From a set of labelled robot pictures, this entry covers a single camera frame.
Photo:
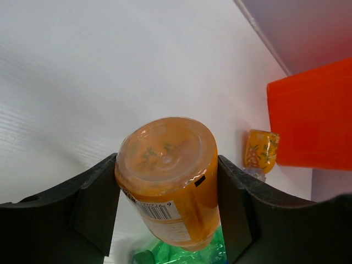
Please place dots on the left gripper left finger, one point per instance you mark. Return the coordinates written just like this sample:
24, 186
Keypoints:
71, 222

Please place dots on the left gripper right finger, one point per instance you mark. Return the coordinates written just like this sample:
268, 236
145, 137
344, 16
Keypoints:
262, 224

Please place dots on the green plastic bottle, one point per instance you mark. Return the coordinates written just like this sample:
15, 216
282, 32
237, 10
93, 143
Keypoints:
214, 252

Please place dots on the orange bottle with barcode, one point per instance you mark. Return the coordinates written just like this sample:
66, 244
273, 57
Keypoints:
168, 171

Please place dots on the orange bottle near bin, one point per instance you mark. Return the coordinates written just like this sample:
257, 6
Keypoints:
261, 150

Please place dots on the orange plastic bin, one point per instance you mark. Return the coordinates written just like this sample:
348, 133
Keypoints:
311, 112

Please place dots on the blue cap water bottle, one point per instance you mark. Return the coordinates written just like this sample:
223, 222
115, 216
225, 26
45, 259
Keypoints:
256, 173

